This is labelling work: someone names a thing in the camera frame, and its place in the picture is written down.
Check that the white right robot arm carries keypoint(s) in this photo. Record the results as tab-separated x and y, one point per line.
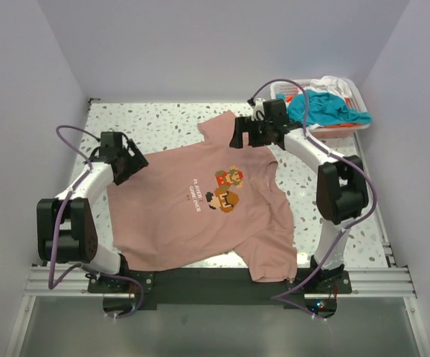
342	186

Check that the teal t-shirt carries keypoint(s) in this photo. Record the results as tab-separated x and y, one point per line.
323	109

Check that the white t-shirt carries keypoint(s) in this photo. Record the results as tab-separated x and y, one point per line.
330	84

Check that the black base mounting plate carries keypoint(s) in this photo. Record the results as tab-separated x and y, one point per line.
136	299

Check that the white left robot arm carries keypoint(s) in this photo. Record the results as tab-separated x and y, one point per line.
66	232

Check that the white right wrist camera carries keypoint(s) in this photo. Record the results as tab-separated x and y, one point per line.
258	109

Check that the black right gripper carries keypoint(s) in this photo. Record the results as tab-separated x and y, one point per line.
242	125

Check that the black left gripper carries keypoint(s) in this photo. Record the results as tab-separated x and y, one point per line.
137	161

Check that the pink printed t-shirt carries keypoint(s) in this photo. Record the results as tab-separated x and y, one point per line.
202	200

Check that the aluminium rail frame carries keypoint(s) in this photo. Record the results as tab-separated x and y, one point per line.
370	283

